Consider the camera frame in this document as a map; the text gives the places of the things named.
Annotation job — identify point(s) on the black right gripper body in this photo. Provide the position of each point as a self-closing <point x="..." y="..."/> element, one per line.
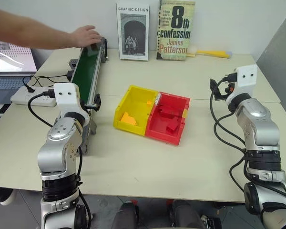
<point x="228" y="88"/>

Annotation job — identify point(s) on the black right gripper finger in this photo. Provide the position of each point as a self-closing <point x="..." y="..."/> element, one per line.
<point x="219" y="96"/>
<point x="213" y="85"/>

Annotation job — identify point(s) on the person's bare forearm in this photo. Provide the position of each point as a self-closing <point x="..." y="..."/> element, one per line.
<point x="26" y="31"/>

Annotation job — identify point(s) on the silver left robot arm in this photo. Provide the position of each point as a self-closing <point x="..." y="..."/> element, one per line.
<point x="59" y="152"/>

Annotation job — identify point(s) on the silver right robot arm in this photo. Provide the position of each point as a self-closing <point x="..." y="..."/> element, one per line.
<point x="259" y="124"/>

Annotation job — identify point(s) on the green conveyor belt machine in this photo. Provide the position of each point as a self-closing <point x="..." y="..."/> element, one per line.
<point x="85" y="69"/>

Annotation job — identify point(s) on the person's bare hand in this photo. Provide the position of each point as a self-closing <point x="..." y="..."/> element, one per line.
<point x="88" y="35"/>

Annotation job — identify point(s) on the red block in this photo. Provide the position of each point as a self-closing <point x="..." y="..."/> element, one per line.
<point x="172" y="127"/>
<point x="168" y="111"/>

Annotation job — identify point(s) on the red plastic bin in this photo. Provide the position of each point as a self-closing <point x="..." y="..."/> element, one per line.
<point x="162" y="128"/>

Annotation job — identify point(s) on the small yellow block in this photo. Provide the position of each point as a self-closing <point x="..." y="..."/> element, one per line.
<point x="148" y="103"/>

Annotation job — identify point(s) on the yellow plastic bin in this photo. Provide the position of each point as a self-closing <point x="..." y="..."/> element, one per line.
<point x="131" y="100"/>

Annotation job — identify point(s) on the large yellow block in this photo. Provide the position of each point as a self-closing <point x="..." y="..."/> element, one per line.
<point x="127" y="118"/>

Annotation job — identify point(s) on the Graphic Design book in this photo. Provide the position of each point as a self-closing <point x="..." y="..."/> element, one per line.
<point x="133" y="31"/>

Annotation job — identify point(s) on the dark rounded shape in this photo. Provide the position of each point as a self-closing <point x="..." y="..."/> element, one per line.
<point x="184" y="214"/>
<point x="128" y="215"/>

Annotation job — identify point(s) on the small black box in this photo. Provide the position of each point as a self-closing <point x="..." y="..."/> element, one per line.
<point x="212" y="222"/>

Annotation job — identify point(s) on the white power strip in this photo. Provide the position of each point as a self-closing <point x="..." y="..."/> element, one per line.
<point x="26" y="96"/>

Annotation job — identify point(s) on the grey laptop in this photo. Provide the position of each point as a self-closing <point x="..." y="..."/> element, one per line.
<point x="12" y="59"/>

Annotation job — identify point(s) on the black and white rounded shape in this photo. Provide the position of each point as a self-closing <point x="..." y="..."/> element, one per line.
<point x="2" y="195"/>

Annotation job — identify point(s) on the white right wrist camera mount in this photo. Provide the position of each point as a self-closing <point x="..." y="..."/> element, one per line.
<point x="246" y="76"/>

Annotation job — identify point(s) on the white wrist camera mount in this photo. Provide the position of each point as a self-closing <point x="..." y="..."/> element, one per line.
<point x="246" y="76"/>
<point x="65" y="94"/>

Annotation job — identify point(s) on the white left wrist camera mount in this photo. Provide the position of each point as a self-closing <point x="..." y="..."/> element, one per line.
<point x="65" y="94"/>

